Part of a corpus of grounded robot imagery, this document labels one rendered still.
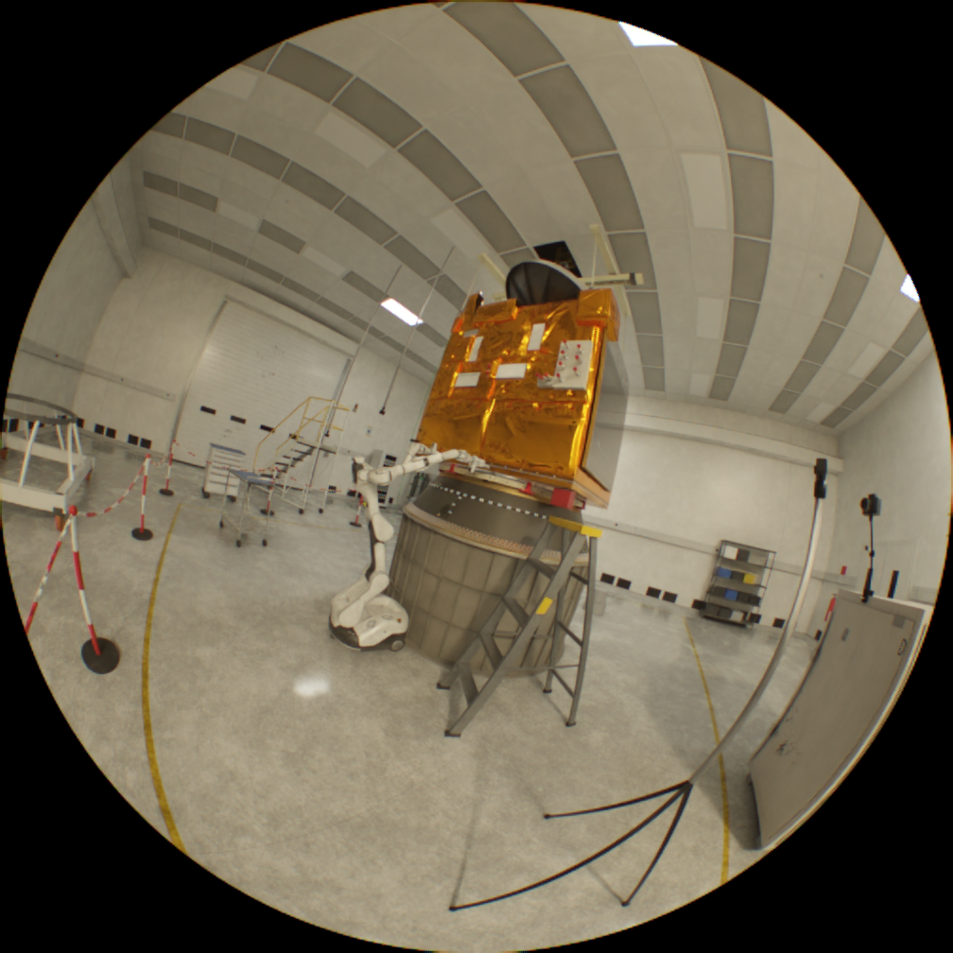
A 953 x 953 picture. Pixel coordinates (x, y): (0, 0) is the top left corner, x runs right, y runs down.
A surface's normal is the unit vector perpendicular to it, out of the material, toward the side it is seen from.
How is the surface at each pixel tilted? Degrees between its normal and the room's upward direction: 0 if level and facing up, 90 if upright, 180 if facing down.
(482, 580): 90
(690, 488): 90
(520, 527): 62
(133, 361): 90
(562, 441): 90
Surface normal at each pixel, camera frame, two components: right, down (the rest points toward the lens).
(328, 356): 0.78, 0.19
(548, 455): -0.60, -0.19
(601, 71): -0.27, 0.96
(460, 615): -0.21, -0.11
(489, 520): -0.07, -0.55
